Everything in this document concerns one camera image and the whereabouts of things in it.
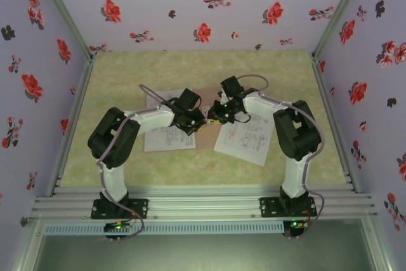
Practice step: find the white technical drawing sheet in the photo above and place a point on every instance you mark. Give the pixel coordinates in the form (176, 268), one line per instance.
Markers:
(158, 137)
(244, 144)

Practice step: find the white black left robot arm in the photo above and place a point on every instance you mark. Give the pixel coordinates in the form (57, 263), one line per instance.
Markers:
(152, 122)

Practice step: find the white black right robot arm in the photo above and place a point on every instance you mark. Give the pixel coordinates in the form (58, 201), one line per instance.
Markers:
(295, 175)

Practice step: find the green marbled table cover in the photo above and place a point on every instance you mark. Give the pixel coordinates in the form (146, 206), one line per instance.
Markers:
(206, 169)

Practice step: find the aluminium front frame beam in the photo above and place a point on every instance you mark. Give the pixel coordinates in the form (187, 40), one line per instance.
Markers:
(203, 202)

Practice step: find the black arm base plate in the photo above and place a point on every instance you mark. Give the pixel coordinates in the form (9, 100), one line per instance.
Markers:
(269, 207)
(139, 209)

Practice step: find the aluminium corner post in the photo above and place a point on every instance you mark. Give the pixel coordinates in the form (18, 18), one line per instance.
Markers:
(63, 10)
(341, 10)

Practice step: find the aluminium lower frame bar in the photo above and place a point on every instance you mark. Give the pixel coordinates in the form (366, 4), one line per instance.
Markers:
(380, 252)
(27, 252)

